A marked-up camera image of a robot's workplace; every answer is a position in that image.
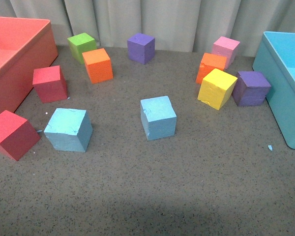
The red foam block lower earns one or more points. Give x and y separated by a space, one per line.
17 135

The yellow foam block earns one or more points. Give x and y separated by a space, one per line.
216 88

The green foam block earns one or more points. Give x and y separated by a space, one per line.
79 44

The red foam block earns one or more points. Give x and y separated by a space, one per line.
17 135
49 83

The grey curtain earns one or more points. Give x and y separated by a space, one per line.
177 25

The orange foam block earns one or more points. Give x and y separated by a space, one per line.
98 65
208 63

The purple foam block right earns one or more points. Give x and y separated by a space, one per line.
250 89

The orange foam block left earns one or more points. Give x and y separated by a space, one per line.
98 65

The purple foam block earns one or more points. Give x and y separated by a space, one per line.
250 89
141 48

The red plastic bin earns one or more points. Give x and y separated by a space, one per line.
25 45

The red foam block upper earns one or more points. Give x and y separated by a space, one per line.
49 83

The pink foam block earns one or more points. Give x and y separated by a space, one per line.
226 47

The light blue plastic bin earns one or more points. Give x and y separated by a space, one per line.
275 58

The purple foam block back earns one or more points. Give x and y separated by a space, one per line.
141 48

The orange foam block right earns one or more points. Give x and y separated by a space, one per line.
208 63

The light blue foam block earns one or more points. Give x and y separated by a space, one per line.
158 117
69 130

